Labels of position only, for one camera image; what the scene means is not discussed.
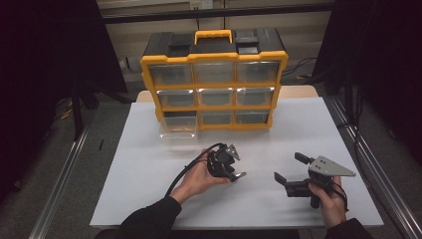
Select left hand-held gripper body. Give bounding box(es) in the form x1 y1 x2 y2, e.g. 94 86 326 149
206 142 241 179

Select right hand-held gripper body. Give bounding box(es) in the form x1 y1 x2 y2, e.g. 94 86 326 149
284 154 357 210

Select clear plastic drawer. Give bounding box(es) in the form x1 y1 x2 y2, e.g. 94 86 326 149
158 111 199 151

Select yellow black drawer organizer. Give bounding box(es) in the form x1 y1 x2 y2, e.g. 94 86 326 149
139 28 290 133

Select person's left hand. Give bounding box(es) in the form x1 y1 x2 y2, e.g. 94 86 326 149
178 157 231 205

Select person's right hand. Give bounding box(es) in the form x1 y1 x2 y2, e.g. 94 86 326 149
308 175 348 230

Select white table board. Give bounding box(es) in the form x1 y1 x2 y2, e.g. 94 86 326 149
89 97 385 230

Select grid of clear drawers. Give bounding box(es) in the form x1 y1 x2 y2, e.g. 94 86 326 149
147 61 281 126

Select black curtain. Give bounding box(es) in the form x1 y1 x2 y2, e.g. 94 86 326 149
311 0 422 167
0 0 129 204

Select black horizontal bar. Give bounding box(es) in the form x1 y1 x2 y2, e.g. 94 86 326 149
101 2 334 25

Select black metal stand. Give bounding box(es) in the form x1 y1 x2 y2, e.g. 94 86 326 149
70 77 101 142

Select left hand-held gripper cable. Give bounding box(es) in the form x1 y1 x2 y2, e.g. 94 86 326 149
164 141 227 198

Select hand-held gripper cable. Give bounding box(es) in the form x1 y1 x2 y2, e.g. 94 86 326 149
330 181 350 213
164 141 227 198

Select right hand-held gripper cable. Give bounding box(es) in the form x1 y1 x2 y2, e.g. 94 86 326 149
330 181 350 213

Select aluminium floor rail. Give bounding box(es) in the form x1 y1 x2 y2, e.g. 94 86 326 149
27 126 92 239
325 95 422 239

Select black floor cables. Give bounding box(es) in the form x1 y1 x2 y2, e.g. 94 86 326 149
282 56 320 81

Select white wall socket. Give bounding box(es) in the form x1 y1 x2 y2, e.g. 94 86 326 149
189 0 214 11

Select yellow floor cable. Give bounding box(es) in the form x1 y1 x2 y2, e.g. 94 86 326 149
59 99 76 121

